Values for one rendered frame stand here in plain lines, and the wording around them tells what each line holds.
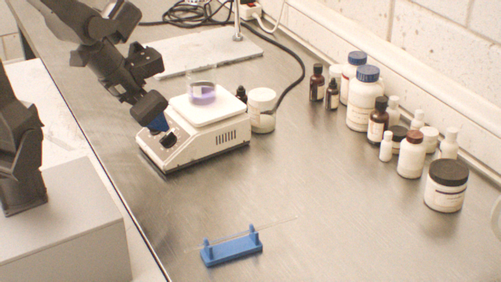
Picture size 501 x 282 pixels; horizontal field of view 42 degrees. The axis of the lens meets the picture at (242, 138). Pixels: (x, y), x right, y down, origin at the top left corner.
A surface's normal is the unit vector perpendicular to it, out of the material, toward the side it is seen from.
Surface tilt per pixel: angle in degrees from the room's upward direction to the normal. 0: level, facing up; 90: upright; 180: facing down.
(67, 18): 63
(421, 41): 90
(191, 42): 0
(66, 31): 119
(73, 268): 90
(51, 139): 0
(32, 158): 86
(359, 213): 0
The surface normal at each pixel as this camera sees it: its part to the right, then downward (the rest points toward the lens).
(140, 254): -0.02, -0.84
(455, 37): -0.89, 0.26
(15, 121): 0.68, -0.23
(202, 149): 0.54, 0.45
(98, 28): 0.86, 0.20
